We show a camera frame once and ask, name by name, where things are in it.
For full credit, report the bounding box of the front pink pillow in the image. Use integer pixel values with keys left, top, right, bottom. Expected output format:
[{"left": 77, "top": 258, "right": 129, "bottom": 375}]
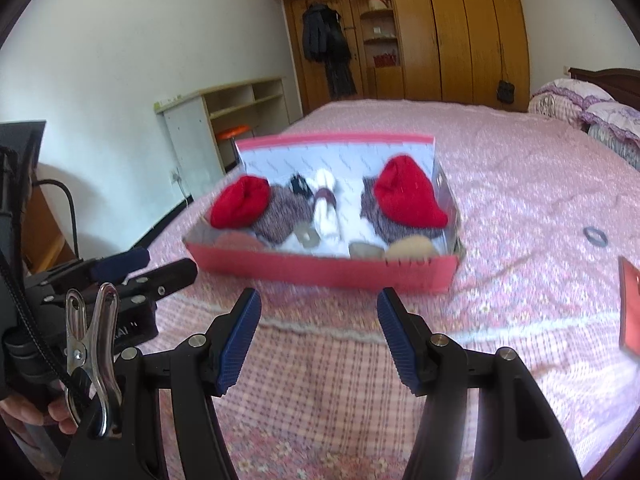
[{"left": 580, "top": 101, "right": 639, "bottom": 170}]

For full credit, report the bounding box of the white knitted towel roll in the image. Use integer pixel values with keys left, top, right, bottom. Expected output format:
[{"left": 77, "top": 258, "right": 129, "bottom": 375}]
[{"left": 312, "top": 168, "right": 343, "bottom": 250}]

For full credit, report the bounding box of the dark hanging jacket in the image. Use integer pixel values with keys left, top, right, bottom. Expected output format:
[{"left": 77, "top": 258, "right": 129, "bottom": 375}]
[{"left": 303, "top": 3, "right": 357, "bottom": 101}]

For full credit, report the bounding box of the wooden wardrobe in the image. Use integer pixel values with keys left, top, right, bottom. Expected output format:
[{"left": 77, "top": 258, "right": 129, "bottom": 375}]
[{"left": 281, "top": 0, "right": 530, "bottom": 113}]

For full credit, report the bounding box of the beige sock ball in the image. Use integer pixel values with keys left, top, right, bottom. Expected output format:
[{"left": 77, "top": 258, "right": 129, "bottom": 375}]
[{"left": 384, "top": 235, "right": 440, "bottom": 261}]

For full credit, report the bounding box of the dark wooden headboard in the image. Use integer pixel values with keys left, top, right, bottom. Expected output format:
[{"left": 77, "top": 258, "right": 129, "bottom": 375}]
[{"left": 568, "top": 67, "right": 640, "bottom": 110}]

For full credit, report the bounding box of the orange stool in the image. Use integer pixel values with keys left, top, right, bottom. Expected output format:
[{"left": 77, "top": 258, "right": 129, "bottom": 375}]
[{"left": 216, "top": 125, "right": 253, "bottom": 164}]

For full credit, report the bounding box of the grey hair tie ring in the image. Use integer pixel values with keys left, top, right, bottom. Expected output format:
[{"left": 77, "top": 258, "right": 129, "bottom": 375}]
[{"left": 581, "top": 225, "right": 610, "bottom": 248}]

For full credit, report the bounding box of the wooden bedside furniture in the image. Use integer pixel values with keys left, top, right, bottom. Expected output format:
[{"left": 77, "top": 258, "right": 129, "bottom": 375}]
[{"left": 22, "top": 188, "right": 75, "bottom": 274}]

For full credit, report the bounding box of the rear pink pillow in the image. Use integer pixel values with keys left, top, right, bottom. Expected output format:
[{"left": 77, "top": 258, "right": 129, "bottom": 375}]
[{"left": 527, "top": 78, "right": 614, "bottom": 129}]

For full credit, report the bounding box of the grey translucent sock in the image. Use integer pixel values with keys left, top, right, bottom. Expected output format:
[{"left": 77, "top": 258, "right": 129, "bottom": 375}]
[{"left": 348, "top": 242, "right": 386, "bottom": 260}]

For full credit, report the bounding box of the red smartphone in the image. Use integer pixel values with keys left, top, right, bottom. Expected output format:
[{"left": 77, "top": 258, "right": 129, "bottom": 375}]
[{"left": 618, "top": 256, "right": 640, "bottom": 360}]

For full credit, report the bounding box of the person's left hand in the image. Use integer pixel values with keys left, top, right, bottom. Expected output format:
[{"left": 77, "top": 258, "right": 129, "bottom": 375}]
[{"left": 0, "top": 391, "right": 80, "bottom": 436}]

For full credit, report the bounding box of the grey knitted sock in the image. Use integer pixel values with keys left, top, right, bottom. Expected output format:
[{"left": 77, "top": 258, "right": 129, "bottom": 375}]
[
  {"left": 359, "top": 174, "right": 446, "bottom": 245},
  {"left": 250, "top": 184, "right": 312, "bottom": 245}
]

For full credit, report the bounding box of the red fleece sock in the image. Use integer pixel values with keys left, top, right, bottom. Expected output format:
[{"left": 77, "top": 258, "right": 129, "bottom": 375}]
[
  {"left": 373, "top": 155, "right": 449, "bottom": 229},
  {"left": 209, "top": 176, "right": 270, "bottom": 230}
]

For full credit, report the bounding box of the white shelf desk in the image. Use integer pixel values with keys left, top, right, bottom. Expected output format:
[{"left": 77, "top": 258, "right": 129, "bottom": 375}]
[{"left": 154, "top": 77, "right": 290, "bottom": 198}]

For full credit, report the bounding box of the dark patterned small cloth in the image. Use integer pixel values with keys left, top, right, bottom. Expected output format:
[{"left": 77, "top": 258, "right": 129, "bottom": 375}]
[{"left": 288, "top": 174, "right": 314, "bottom": 200}]

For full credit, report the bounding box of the pink pillow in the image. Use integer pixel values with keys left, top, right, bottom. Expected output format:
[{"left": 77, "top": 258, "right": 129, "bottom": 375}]
[
  {"left": 580, "top": 101, "right": 639, "bottom": 170},
  {"left": 527, "top": 78, "right": 614, "bottom": 129}
]

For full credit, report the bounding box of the small black hanging bag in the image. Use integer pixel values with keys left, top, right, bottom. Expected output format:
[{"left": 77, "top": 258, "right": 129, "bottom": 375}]
[{"left": 497, "top": 47, "right": 515, "bottom": 105}]

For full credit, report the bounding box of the pink sock ball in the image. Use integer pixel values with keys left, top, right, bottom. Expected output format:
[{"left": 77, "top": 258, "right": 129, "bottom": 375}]
[{"left": 213, "top": 230, "right": 267, "bottom": 252}]

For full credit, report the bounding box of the metal spring clamp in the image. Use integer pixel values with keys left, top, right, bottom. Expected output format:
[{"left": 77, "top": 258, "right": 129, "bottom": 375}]
[{"left": 65, "top": 283, "right": 122, "bottom": 439}]

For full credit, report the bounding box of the pink cardboard shoe box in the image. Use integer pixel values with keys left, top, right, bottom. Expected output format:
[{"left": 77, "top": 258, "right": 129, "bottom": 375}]
[{"left": 183, "top": 132, "right": 462, "bottom": 294}]

